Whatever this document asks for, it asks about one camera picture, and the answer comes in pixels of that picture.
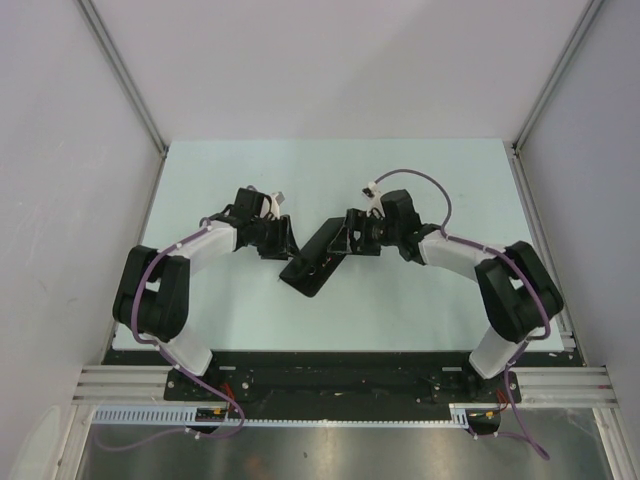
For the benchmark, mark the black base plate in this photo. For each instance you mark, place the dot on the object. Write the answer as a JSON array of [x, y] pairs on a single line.
[[357, 386]]

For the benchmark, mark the aluminium frame post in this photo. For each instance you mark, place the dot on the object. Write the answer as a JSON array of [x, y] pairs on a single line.
[[122, 74], [570, 50]]

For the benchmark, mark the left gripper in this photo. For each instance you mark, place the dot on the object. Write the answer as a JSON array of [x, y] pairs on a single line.
[[284, 245]]

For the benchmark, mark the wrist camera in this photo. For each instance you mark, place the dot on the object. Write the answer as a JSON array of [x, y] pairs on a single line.
[[373, 195], [272, 205]]

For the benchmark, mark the right aluminium frame post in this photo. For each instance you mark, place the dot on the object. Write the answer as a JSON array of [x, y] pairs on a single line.
[[570, 50]]

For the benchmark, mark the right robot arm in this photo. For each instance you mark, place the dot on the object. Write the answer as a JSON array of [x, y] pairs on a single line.
[[519, 297]]

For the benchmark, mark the black zip tool case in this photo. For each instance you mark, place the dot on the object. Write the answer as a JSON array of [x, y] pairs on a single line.
[[309, 271]]

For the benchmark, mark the left aluminium frame post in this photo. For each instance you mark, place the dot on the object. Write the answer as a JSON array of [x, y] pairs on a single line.
[[122, 74]]

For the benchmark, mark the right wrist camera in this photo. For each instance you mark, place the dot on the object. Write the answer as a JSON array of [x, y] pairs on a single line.
[[373, 195]]

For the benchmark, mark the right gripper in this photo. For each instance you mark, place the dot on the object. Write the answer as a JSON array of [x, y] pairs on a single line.
[[355, 220]]

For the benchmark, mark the white cable duct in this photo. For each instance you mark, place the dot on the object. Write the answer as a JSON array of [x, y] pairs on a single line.
[[192, 416]]

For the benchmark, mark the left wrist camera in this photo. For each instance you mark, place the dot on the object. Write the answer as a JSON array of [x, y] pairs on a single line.
[[272, 205]]

